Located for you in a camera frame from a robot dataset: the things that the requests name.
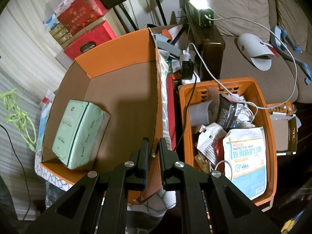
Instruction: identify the green string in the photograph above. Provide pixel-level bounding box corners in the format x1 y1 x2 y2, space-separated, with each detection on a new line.
0 88 37 151

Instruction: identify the patterned white blanket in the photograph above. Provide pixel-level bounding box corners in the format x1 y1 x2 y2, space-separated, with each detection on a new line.
34 156 177 217

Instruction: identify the blue white mask package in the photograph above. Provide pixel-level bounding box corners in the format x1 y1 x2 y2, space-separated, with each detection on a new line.
223 127 267 200

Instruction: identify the white crumpled packet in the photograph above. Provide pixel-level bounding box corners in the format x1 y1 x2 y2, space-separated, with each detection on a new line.
197 123 227 165

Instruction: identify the green tissue pack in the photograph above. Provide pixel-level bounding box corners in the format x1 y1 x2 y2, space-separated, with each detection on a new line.
52 99 111 170

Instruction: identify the small orange cardboard box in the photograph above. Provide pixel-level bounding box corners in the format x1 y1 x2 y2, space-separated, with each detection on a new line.
268 102 298 156

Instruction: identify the grey plastic cup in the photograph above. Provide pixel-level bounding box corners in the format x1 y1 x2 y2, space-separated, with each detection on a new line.
188 100 212 127

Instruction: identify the black foil packet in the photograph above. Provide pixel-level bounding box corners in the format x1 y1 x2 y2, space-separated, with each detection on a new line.
216 94 244 130

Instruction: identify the orange plastic basket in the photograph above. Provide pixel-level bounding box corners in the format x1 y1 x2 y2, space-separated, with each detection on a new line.
179 78 277 211

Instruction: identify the black power adapter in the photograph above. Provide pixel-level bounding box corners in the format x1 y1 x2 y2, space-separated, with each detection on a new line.
181 59 194 80

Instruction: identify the grey curved device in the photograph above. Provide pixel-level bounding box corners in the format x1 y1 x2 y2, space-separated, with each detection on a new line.
238 33 274 71

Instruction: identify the dark wooden side table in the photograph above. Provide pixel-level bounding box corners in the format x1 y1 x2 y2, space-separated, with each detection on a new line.
185 7 225 79

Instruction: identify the blue handheld tool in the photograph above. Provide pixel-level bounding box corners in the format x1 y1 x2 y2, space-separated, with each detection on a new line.
270 25 311 85

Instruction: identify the brown sofa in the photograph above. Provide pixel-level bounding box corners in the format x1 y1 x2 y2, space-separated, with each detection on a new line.
206 0 311 104

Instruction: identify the upper red gift box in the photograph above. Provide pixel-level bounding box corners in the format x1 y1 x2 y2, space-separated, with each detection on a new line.
57 0 109 36

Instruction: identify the black power station lamp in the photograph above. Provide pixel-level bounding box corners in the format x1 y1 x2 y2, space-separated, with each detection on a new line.
188 0 214 28

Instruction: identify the white charging cable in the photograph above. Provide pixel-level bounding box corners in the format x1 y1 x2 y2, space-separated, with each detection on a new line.
188 14 298 110

